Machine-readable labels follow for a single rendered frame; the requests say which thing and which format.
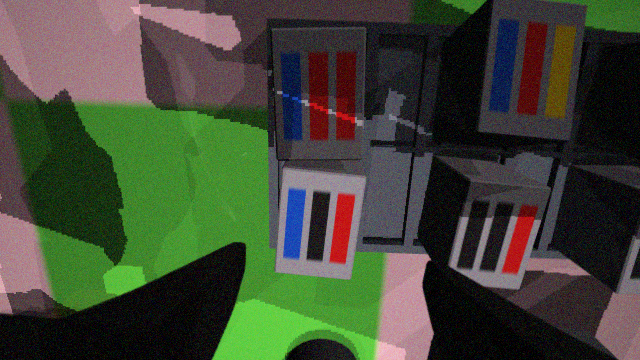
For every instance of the dark grey cylinder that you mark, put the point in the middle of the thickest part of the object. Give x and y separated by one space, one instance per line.
321 349

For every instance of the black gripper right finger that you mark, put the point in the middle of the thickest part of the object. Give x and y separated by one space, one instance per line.
471 322

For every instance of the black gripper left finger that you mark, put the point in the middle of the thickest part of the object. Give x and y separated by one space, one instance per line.
180 316

